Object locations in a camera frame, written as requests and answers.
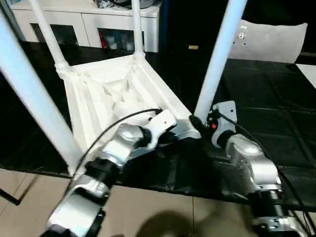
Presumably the white plastic table leg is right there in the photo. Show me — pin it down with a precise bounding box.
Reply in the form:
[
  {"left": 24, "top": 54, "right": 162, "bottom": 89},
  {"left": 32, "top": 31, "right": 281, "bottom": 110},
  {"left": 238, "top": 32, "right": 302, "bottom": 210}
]
[
  {"left": 0, "top": 9, "right": 82, "bottom": 176},
  {"left": 130, "top": 0, "right": 146, "bottom": 60},
  {"left": 29, "top": 0, "right": 71, "bottom": 71},
  {"left": 194, "top": 0, "right": 248, "bottom": 123}
]

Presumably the white plastic table top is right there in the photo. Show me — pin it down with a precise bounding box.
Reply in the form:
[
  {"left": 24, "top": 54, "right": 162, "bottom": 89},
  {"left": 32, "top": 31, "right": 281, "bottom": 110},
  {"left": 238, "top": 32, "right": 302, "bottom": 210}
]
[{"left": 56, "top": 54, "right": 202, "bottom": 177}]

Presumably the black mat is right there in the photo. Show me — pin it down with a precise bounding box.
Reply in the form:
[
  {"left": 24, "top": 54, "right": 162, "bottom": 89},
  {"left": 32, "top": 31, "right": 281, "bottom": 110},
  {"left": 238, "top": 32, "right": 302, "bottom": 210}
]
[{"left": 0, "top": 40, "right": 316, "bottom": 213}]

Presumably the grey cushion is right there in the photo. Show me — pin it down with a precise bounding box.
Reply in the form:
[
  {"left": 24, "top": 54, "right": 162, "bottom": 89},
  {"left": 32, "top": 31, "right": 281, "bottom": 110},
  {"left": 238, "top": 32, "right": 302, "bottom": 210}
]
[{"left": 228, "top": 19, "right": 309, "bottom": 64}]

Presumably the dark blue vertical panel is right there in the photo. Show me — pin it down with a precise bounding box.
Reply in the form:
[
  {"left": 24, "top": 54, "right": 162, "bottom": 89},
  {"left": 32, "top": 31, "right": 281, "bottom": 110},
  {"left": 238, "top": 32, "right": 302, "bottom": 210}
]
[{"left": 160, "top": 0, "right": 171, "bottom": 54}]

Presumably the white flat panel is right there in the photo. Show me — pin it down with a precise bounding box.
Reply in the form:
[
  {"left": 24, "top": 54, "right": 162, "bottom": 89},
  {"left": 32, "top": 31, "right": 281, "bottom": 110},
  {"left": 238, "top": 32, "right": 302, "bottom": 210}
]
[{"left": 295, "top": 63, "right": 316, "bottom": 89}]

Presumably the grey bag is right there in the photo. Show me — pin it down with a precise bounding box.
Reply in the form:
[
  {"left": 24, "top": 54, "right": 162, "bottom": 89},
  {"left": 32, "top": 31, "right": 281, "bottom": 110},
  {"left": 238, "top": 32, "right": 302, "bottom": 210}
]
[{"left": 113, "top": 0, "right": 162, "bottom": 9}]

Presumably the white cabinet with glass doors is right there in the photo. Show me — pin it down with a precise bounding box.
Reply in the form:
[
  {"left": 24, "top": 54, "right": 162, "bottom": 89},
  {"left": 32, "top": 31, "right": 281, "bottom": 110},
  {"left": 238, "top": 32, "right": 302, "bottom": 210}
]
[{"left": 9, "top": 0, "right": 161, "bottom": 53}]

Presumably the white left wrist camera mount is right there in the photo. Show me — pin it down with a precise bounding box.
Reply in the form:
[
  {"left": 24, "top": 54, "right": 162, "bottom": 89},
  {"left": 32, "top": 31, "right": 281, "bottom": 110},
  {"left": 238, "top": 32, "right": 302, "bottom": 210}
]
[{"left": 145, "top": 110, "right": 178, "bottom": 150}]

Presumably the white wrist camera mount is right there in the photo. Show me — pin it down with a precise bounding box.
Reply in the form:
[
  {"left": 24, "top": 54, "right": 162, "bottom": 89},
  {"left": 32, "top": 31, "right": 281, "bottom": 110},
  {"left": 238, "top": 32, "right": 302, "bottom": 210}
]
[
  {"left": 211, "top": 100, "right": 239, "bottom": 148},
  {"left": 145, "top": 110, "right": 178, "bottom": 150}
]

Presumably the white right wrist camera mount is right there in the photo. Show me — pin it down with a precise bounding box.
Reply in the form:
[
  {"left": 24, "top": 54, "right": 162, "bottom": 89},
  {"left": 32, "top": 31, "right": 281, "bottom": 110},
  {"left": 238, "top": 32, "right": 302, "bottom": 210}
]
[{"left": 211, "top": 100, "right": 239, "bottom": 148}]

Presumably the black metal frame bar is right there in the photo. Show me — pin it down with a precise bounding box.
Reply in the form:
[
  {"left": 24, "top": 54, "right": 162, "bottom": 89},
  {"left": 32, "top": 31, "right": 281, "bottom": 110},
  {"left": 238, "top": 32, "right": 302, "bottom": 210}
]
[{"left": 0, "top": 189, "right": 20, "bottom": 206}]

